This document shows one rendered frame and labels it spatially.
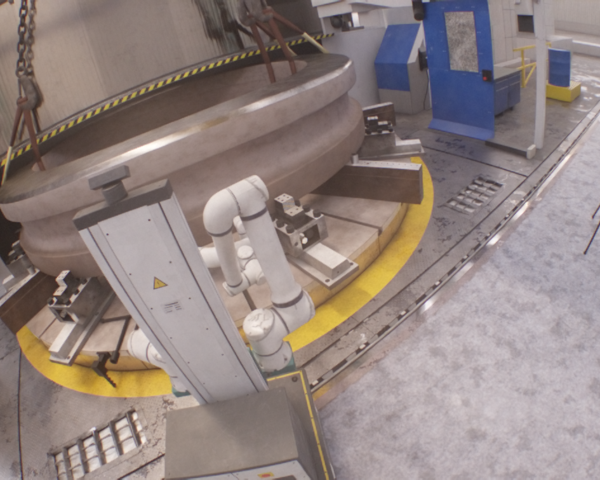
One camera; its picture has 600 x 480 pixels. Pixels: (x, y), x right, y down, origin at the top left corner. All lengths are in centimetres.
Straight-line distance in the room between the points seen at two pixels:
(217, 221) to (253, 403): 77
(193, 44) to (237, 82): 126
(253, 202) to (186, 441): 103
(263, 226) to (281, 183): 152
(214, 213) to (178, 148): 127
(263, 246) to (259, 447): 81
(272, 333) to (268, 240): 42
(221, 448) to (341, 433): 102
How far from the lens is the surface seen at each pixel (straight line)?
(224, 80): 677
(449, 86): 625
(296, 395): 210
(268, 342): 159
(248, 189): 136
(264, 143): 291
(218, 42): 605
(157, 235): 112
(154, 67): 571
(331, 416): 236
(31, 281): 427
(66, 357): 329
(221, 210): 133
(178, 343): 143
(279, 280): 151
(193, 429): 157
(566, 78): 930
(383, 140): 440
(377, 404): 237
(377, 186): 353
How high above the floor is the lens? 210
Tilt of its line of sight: 34 degrees down
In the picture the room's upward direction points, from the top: 15 degrees counter-clockwise
